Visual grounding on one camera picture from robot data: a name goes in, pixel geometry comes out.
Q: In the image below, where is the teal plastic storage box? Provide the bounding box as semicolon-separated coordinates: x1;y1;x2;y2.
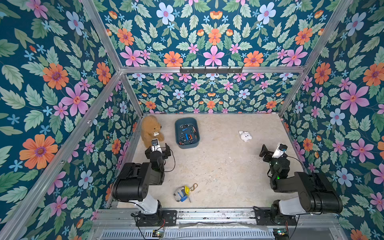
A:
175;118;200;149

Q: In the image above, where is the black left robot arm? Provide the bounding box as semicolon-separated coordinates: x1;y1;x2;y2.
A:
112;140;171;215

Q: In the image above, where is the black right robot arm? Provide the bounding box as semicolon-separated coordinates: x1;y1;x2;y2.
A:
260;144;343;217

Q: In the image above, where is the brown teddy bear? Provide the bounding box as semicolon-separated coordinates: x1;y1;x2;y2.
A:
141;116;165;148

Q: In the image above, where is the white plush toy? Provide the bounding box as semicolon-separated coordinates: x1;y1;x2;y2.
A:
239;131;253;142

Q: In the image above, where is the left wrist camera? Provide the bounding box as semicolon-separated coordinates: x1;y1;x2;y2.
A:
151;139;163;153

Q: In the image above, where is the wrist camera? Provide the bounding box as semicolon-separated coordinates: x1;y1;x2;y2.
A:
151;139;163;153
272;143;288;159

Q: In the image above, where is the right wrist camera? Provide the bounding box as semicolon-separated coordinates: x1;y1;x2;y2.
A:
272;143;288;159

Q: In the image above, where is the keychain toy with yellow cap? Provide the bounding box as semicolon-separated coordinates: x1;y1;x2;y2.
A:
173;183;198;203

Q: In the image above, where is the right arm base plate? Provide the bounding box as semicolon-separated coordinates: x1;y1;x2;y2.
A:
253;206;297;226

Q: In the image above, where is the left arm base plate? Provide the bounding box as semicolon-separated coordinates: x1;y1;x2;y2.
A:
135;210;178;227

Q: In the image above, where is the black hook rail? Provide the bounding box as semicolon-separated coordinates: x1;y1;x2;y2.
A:
179;67;243;75

